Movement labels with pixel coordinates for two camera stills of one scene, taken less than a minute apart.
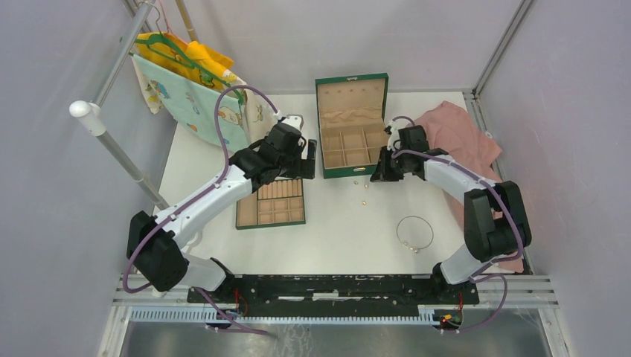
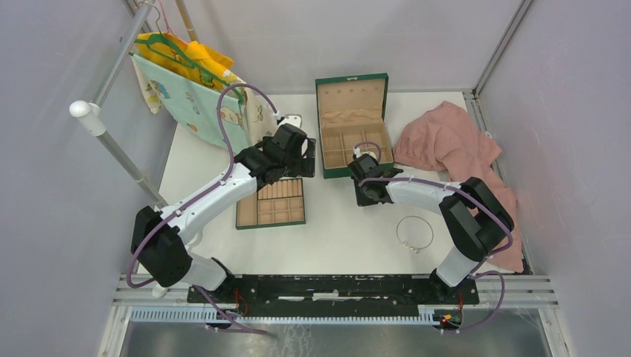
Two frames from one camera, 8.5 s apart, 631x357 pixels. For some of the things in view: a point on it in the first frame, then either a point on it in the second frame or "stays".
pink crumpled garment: (451, 132) stays
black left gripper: (303, 168) stays
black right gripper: (381, 172) -> (361, 200)
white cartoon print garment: (258, 117) stays
